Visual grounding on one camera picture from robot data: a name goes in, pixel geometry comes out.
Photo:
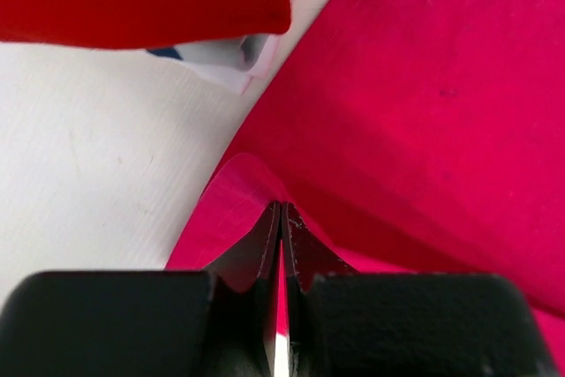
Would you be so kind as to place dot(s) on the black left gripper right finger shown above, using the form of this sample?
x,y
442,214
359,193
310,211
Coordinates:
x,y
343,322

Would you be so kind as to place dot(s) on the crimson pink t-shirt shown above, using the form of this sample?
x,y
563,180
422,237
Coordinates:
x,y
413,136

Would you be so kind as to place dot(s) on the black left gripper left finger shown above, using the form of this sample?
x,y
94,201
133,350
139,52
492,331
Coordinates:
x,y
217,321

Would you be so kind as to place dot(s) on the folded white t-shirt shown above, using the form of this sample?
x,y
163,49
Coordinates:
x,y
229,42

